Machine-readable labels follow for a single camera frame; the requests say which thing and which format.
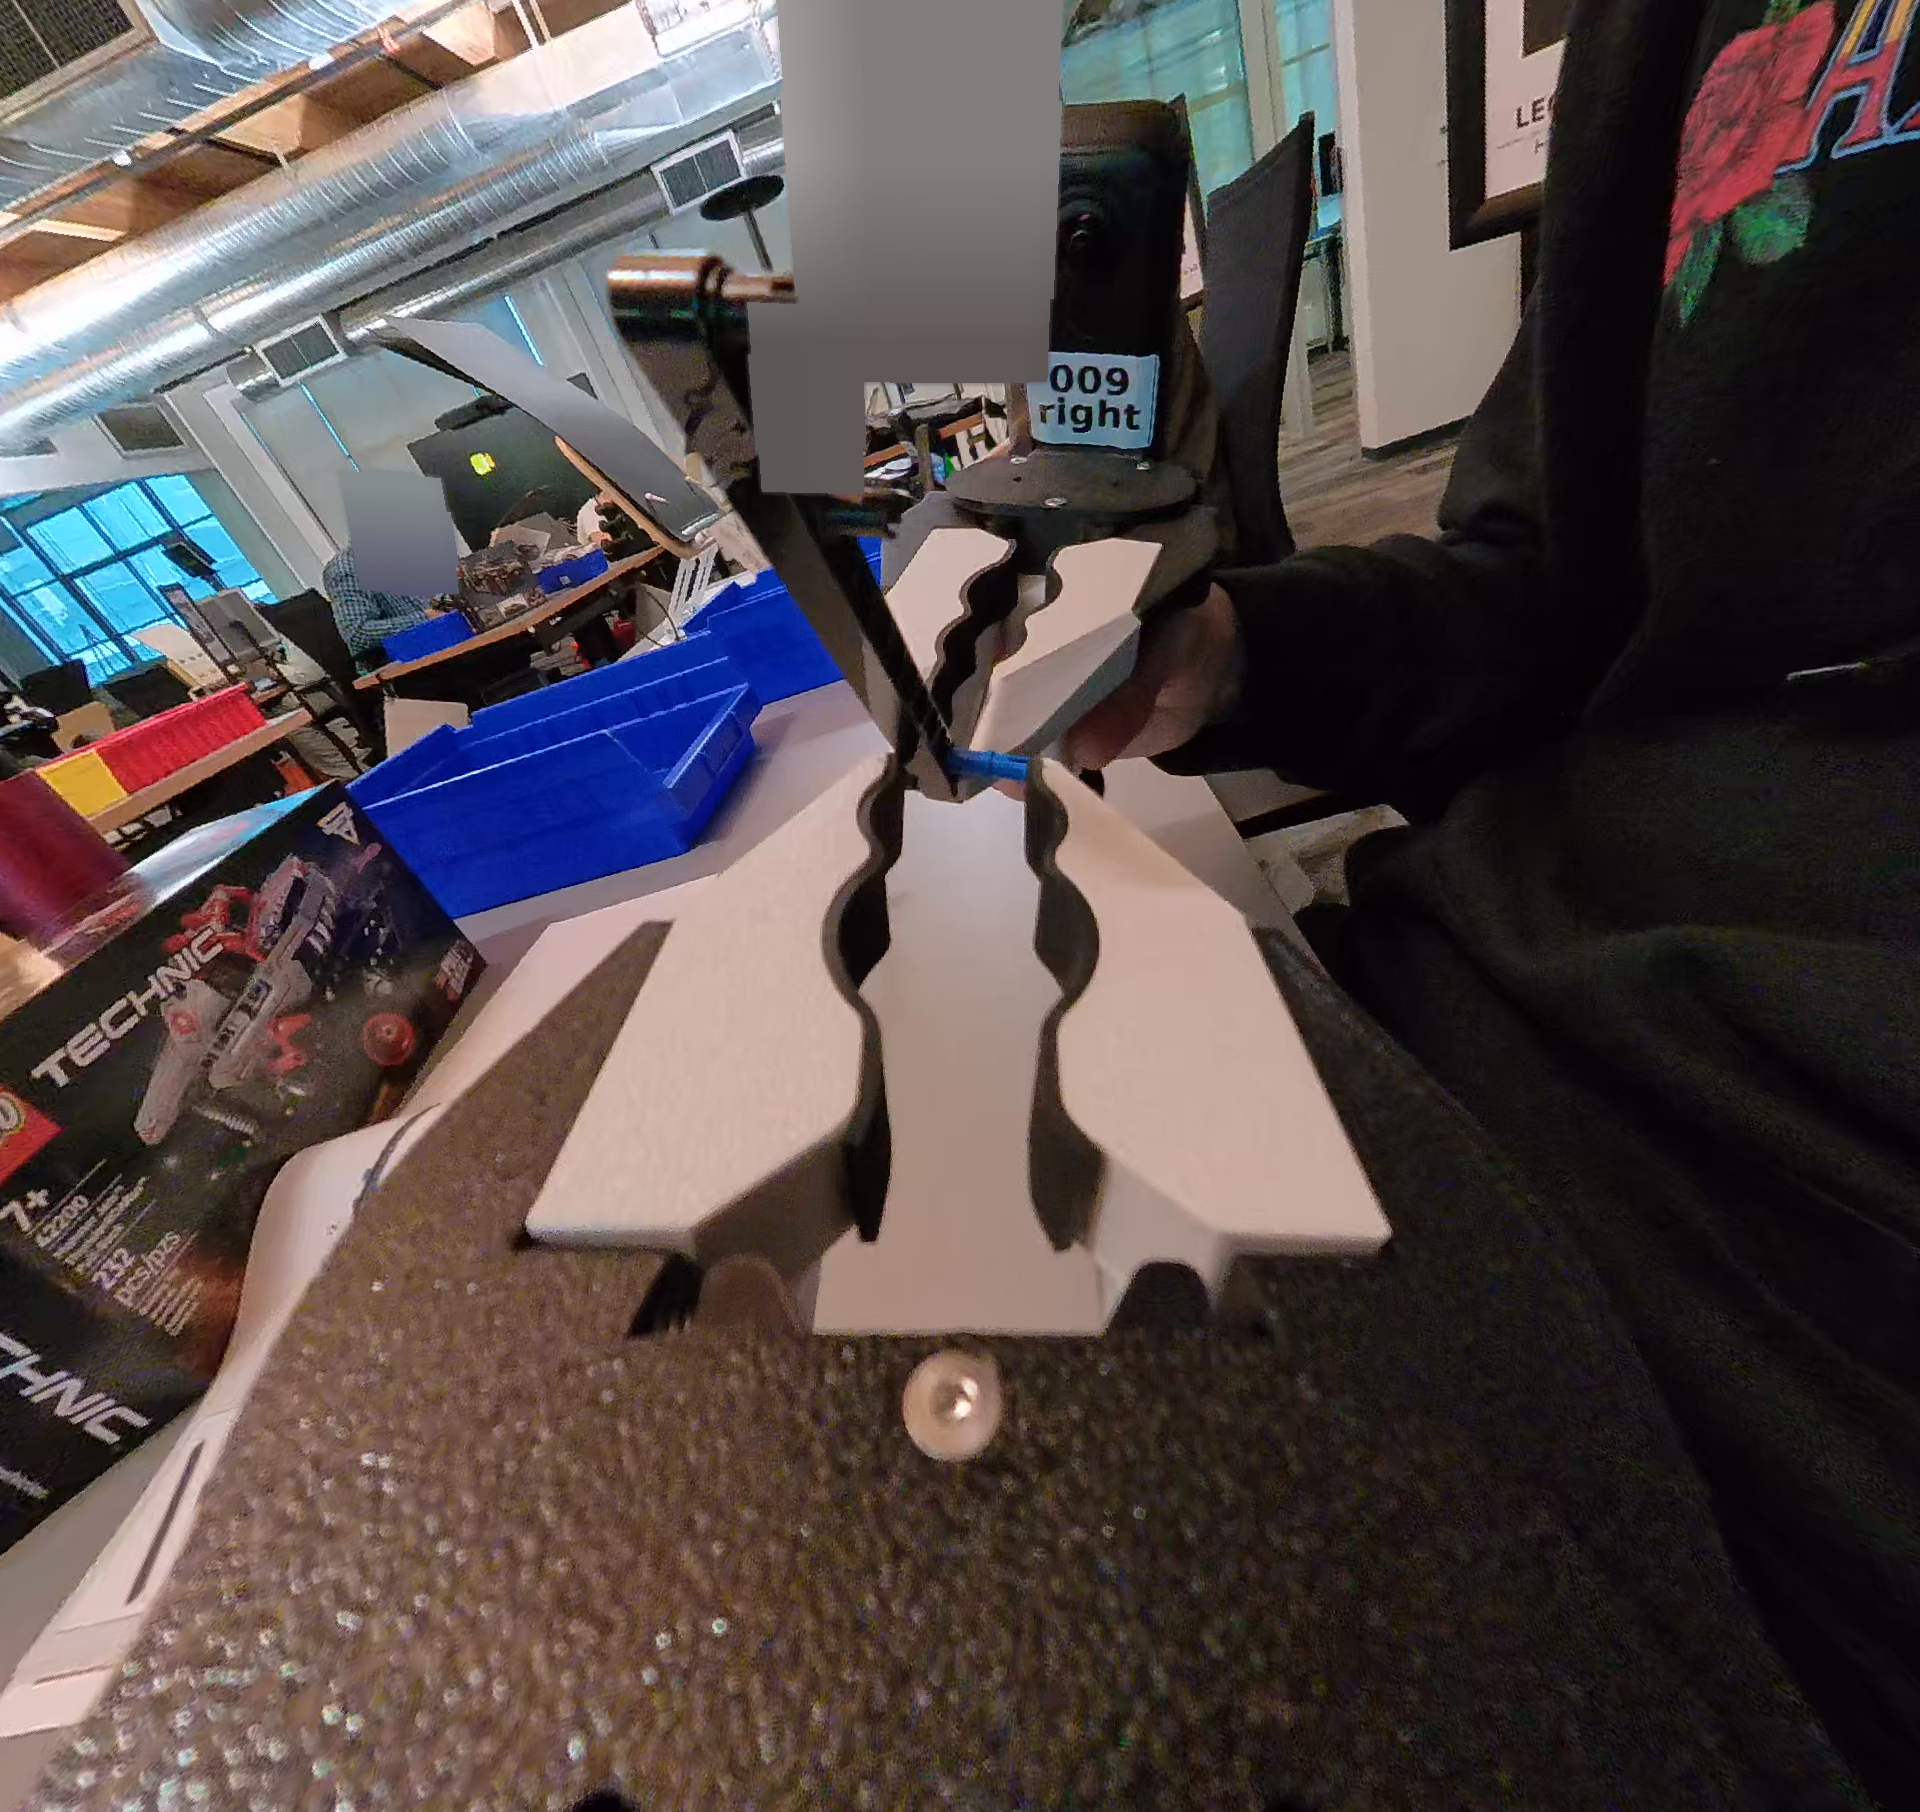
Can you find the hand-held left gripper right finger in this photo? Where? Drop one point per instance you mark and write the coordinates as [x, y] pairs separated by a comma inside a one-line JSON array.
[[1218, 1089]]

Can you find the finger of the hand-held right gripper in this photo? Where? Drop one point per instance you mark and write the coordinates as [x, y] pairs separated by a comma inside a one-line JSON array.
[[924, 614], [1088, 614]]

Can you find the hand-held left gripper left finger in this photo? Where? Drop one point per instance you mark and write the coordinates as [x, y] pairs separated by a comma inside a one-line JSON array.
[[705, 1077]]

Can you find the long black toy beam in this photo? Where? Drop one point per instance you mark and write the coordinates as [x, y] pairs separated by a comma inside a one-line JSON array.
[[870, 627]]

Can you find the blue toy pin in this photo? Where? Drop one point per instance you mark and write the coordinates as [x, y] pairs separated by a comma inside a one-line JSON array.
[[990, 762]]

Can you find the white instruction booklet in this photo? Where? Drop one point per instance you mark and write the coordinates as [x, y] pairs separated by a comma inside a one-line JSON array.
[[301, 1244]]

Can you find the person's right hand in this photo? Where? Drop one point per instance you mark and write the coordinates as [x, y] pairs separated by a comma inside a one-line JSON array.
[[1172, 687]]

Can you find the blue plastic bin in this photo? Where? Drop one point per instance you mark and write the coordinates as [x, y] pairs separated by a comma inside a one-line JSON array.
[[767, 633], [571, 792]]

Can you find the tilted grey panel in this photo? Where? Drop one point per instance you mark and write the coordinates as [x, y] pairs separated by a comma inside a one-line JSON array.
[[571, 431]]

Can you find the framed marker poster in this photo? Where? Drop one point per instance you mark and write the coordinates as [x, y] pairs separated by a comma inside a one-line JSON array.
[[1508, 147]]

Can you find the person's black sweatshirt torso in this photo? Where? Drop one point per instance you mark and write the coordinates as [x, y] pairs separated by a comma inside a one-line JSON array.
[[1652, 942]]

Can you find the black toy set box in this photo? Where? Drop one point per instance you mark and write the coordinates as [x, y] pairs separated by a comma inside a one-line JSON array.
[[183, 1089]]

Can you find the red plastic bin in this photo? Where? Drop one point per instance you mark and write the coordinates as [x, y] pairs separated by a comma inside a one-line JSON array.
[[166, 738]]

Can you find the dark red tumbler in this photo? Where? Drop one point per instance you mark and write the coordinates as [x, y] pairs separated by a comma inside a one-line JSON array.
[[54, 852]]

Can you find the silver spiral ventilation duct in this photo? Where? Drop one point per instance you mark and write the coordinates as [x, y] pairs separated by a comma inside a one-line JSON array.
[[375, 268], [301, 40]]

